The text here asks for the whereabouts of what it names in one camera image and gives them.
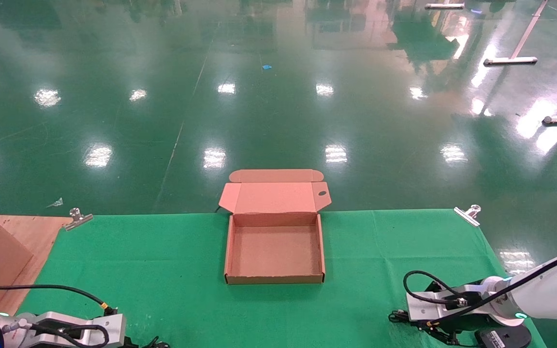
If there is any silver binder clip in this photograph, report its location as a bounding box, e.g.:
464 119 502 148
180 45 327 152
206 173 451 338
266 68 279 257
454 204 481 227
63 208 94 232

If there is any green table cloth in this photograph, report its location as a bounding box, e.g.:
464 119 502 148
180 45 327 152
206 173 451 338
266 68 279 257
17 209 547 348

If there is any black camera loop cable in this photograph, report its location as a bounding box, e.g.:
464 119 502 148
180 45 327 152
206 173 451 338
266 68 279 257
29 323 111 348
403 270 465 306

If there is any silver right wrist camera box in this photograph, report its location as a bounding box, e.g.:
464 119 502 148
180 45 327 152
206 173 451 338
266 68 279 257
407 285 484 322

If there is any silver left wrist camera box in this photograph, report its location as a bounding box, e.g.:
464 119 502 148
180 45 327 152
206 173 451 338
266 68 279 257
31 312 127 348

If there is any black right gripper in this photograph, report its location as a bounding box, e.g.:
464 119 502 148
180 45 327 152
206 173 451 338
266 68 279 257
416 280 533 348

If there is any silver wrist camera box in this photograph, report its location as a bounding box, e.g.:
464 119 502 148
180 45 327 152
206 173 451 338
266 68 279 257
407 285 484 322
31 312 127 348

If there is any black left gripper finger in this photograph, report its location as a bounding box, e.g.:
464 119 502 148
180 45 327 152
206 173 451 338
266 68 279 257
129 337 170 348

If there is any black right camera loop cable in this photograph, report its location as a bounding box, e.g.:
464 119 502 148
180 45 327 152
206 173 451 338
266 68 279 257
403 270 465 306

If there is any white height-adjustable desk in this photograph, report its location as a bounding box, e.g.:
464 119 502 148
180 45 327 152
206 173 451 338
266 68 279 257
483 0 557 126

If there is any open brown cardboard mailer box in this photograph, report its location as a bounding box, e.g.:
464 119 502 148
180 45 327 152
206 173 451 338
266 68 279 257
219 169 332 285

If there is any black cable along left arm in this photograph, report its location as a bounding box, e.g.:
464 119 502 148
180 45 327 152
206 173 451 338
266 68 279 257
0 284 117 316

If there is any black left camera loop cable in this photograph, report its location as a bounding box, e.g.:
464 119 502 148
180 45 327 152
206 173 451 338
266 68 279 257
29 323 111 348

